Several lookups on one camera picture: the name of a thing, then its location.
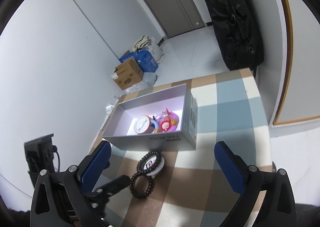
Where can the blue cardboard box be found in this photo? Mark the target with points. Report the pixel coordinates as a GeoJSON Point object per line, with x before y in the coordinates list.
{"type": "Point", "coordinates": [143, 58]}

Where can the large black bag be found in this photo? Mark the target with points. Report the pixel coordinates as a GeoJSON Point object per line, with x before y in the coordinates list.
{"type": "Point", "coordinates": [237, 32]}

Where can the red white round badge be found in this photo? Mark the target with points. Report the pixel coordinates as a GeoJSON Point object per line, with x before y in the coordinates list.
{"type": "Point", "coordinates": [142, 124]}

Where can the wooden framed panel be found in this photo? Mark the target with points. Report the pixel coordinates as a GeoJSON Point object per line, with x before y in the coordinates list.
{"type": "Point", "coordinates": [299, 101]}

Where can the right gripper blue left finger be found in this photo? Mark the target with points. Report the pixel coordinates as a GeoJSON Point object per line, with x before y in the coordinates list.
{"type": "Point", "coordinates": [93, 165]}

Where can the white bag with beige cloth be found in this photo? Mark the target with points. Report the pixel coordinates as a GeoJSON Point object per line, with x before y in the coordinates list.
{"type": "Point", "coordinates": [149, 43]}

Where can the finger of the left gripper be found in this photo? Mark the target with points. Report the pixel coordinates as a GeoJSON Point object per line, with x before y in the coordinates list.
{"type": "Point", "coordinates": [114, 186]}

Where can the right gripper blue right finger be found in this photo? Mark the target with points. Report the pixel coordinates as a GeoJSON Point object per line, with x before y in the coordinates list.
{"type": "Point", "coordinates": [232, 166]}

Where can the red cartoon hair clip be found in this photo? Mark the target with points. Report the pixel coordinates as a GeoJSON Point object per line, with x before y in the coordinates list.
{"type": "Point", "coordinates": [168, 121]}

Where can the grey plastic parcel bag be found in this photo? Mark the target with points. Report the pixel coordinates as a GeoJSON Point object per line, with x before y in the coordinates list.
{"type": "Point", "coordinates": [147, 82]}

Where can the brown cardboard box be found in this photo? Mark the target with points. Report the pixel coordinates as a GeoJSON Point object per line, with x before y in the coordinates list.
{"type": "Point", "coordinates": [127, 74]}

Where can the grey cardboard box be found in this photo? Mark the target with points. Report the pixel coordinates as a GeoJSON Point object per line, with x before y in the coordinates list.
{"type": "Point", "coordinates": [120, 131]}

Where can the white plastic parcel bag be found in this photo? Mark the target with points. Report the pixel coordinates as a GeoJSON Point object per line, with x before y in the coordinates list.
{"type": "Point", "coordinates": [110, 106]}

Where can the checkered tablecloth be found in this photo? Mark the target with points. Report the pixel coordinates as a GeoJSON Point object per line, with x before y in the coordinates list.
{"type": "Point", "coordinates": [191, 190]}

